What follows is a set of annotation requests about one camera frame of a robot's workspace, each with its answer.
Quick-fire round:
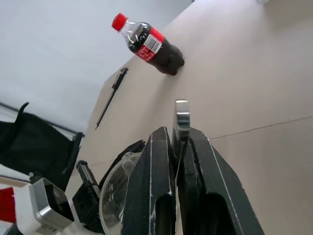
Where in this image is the cola bottle with red cap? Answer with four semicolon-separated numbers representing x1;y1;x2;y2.
112;13;185;76

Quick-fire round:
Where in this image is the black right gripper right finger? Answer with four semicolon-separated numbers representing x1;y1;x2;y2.
176;126;266;235

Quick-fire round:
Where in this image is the black chair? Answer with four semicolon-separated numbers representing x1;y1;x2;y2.
0;102;85;194

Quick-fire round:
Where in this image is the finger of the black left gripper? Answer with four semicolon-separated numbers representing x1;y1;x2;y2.
76;160;101;196
114;139;146;160

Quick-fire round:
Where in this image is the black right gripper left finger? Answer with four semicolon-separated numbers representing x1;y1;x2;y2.
121;126;177;235

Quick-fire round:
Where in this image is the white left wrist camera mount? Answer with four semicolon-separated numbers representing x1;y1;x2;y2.
15;171;80;235

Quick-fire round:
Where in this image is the red and white box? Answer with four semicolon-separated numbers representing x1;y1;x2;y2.
0;164;18;225

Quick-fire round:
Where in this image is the black pen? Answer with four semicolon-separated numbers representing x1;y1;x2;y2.
95;67;129;130

